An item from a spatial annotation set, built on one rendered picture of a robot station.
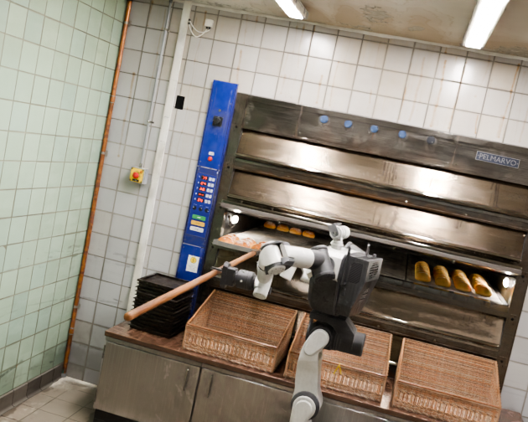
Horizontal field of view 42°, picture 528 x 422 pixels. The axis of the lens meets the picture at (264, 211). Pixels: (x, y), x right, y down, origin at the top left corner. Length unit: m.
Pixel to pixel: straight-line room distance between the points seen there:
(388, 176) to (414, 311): 0.83
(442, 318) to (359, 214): 0.79
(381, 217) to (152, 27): 1.89
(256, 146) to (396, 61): 0.99
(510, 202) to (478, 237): 0.27
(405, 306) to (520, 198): 0.92
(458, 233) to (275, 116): 1.31
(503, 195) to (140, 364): 2.32
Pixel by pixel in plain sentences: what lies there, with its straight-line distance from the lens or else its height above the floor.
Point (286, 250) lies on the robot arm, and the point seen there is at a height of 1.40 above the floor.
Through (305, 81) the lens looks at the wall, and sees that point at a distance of 4.24.
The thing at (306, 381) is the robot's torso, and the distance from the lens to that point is 3.42.
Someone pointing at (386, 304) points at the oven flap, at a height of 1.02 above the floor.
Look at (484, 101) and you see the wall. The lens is 4.19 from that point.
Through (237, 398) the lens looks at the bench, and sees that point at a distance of 3.94.
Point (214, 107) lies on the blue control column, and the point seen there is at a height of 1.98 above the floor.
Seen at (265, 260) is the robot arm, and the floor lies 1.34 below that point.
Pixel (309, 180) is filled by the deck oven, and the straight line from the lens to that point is 4.20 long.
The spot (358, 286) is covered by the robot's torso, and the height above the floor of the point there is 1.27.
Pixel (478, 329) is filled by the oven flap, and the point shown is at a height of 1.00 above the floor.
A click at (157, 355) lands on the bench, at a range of 4.03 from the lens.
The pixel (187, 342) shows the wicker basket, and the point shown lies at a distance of 4.00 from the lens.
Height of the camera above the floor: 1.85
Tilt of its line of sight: 6 degrees down
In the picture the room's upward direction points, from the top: 12 degrees clockwise
